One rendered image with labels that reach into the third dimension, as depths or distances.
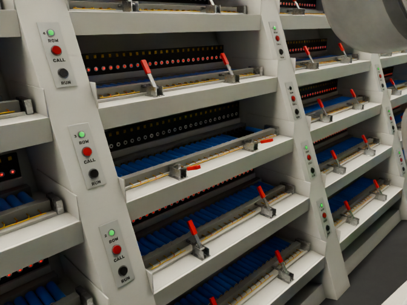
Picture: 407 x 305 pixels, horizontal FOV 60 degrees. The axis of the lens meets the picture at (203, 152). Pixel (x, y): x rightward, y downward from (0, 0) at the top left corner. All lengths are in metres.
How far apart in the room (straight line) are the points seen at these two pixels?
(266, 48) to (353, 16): 0.79
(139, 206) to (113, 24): 0.39
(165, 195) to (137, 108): 0.20
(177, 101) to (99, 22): 0.24
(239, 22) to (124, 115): 0.49
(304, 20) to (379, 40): 0.99
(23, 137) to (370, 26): 0.55
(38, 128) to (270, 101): 0.73
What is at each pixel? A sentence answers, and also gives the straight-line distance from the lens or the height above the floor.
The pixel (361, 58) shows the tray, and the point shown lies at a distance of 1.77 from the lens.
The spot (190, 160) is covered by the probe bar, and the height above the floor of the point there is 0.58.
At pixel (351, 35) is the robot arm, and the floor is 0.69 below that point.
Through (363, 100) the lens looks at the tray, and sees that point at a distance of 1.76.
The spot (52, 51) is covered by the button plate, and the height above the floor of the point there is 0.85.
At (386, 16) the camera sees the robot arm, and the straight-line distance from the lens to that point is 0.38.
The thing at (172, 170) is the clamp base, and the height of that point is 0.57.
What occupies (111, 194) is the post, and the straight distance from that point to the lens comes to 0.71.
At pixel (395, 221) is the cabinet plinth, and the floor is 0.02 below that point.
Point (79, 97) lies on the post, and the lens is 0.72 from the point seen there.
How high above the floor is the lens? 0.64
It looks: 3 degrees down
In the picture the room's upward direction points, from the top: 16 degrees counter-clockwise
